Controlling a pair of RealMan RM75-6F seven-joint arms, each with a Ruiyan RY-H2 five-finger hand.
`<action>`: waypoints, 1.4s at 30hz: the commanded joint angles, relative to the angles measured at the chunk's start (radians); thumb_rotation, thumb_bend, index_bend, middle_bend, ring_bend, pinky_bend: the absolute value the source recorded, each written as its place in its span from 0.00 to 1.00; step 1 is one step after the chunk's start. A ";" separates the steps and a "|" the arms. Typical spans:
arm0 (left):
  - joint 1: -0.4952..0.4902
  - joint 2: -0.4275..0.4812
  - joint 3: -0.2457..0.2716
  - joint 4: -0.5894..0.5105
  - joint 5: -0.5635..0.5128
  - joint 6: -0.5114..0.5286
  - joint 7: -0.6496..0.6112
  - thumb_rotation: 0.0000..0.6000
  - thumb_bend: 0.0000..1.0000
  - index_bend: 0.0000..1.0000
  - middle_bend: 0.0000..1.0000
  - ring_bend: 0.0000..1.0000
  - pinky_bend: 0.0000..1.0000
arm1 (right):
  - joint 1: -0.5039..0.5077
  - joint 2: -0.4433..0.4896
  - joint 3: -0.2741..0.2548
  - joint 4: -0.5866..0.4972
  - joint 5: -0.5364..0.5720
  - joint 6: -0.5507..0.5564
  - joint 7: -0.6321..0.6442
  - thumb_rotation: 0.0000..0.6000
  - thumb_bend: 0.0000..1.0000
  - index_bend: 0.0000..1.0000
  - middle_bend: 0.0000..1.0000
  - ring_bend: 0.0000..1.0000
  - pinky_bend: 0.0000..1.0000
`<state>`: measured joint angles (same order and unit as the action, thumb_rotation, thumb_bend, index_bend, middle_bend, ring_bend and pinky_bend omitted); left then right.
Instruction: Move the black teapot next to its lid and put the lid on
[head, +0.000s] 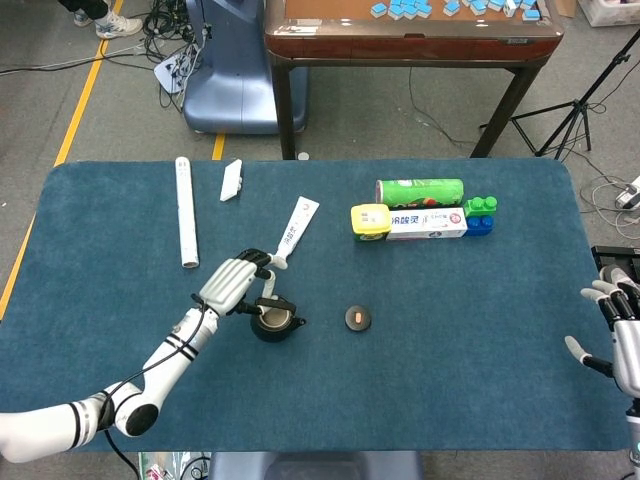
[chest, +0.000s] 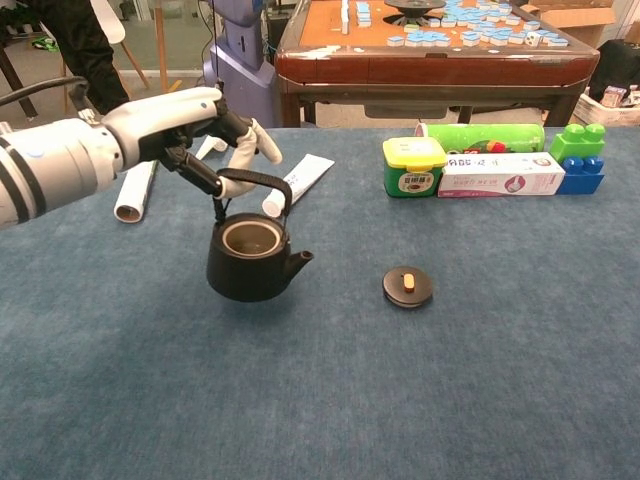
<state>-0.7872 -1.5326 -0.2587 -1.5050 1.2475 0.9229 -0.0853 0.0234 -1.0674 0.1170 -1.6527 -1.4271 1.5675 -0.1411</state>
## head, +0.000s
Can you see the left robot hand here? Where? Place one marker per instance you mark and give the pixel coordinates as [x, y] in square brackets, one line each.
[230, 282]

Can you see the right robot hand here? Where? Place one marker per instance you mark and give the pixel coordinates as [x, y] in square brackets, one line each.
[627, 350]

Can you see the black round container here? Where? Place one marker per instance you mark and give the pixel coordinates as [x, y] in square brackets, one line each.
[272, 336]

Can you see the black teapot lid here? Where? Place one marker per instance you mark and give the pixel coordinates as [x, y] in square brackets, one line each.
[352, 322]

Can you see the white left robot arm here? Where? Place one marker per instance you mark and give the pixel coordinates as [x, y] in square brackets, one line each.
[160, 370]

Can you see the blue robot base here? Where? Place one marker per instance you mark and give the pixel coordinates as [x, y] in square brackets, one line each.
[235, 90]

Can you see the green tub yellow lid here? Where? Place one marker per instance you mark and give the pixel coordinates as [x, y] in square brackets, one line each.
[370, 222]

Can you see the white paper roll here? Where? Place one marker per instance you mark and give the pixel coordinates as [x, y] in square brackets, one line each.
[186, 215]

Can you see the white toothpaste tube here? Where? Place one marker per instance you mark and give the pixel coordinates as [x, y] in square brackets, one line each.
[297, 225]

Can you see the black foot pedal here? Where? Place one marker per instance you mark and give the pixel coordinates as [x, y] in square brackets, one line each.
[617, 257]

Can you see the white flat plastic hook plate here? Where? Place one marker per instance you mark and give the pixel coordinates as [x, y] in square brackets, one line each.
[231, 182]

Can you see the white power adapter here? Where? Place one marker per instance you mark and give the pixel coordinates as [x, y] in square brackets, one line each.
[629, 195]

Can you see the blue table mat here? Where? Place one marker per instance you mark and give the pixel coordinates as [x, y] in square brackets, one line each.
[450, 350]

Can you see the blue toy brick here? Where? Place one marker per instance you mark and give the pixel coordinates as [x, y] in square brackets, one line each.
[480, 227]

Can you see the grey blue robot torso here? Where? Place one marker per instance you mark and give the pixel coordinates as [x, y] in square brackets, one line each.
[310, 467]

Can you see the white pink toothpaste box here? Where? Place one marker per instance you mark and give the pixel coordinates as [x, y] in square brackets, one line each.
[425, 225]

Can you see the green toy brick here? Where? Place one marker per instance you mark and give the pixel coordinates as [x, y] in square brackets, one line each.
[480, 206]

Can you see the green chips can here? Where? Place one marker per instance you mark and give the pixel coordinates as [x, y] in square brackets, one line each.
[425, 192]

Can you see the white power strip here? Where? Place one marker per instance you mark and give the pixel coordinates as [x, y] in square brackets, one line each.
[170, 72]

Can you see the black tripod stand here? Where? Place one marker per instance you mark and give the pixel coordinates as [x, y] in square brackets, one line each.
[575, 110]

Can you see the person in black trousers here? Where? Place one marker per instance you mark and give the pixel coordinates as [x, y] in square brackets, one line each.
[115, 25]

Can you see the brown mahjong table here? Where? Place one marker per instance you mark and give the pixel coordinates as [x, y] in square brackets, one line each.
[400, 45]

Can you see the white face-up mahjong tile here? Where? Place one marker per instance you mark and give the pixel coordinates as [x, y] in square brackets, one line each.
[509, 6]

